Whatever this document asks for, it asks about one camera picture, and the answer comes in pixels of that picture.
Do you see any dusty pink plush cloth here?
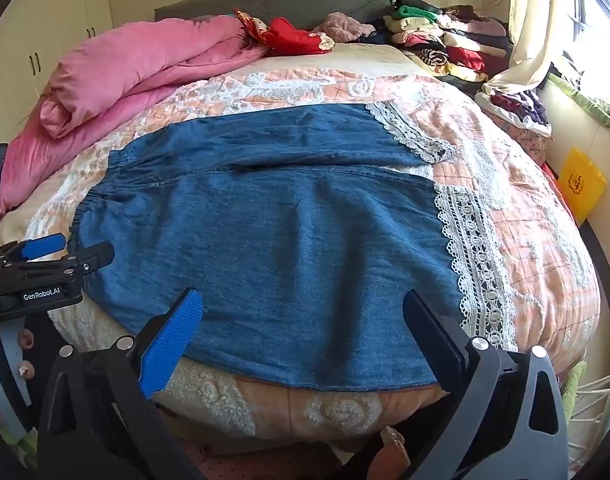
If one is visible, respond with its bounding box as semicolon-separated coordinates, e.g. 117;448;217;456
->
312;11;376;43

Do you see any cream wardrobe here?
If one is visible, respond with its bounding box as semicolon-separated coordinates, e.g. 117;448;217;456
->
0;0;113;131

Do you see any person's left hand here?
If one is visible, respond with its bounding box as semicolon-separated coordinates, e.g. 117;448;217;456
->
14;329;36;380

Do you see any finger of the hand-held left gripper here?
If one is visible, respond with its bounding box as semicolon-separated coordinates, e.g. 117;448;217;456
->
37;241;116;276
2;233;67;263

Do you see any pink quilt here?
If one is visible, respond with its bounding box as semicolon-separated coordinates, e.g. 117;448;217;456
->
0;15;271;218

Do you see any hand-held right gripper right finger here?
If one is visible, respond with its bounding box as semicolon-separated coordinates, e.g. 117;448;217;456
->
335;290;568;480

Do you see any blue denim pants lace trim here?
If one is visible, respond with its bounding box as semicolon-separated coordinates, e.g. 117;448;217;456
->
67;100;518;392

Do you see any red patterned cloth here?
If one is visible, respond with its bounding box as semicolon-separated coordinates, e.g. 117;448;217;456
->
233;8;336;57

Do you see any window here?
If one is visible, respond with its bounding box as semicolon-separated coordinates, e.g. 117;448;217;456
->
560;0;610;111

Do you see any white wire rack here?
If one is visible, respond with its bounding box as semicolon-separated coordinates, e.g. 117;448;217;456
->
568;367;610;461

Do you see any cream curtain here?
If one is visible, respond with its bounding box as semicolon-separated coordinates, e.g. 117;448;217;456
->
480;0;571;96

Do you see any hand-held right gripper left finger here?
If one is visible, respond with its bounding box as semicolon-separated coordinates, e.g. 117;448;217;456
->
37;287;208;480

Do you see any peach floral bed cover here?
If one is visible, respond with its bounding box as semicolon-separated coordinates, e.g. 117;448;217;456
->
0;42;601;453

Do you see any green windowsill cloth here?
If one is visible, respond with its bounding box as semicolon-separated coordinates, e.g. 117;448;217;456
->
548;72;610;146

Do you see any pile of purple clothes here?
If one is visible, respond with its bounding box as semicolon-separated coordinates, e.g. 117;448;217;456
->
475;87;553;136

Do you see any yellow paper bag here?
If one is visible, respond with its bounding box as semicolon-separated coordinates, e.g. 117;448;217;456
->
555;147;608;226

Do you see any stack of folded clothes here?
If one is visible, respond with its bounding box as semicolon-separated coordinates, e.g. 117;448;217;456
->
357;4;513;96

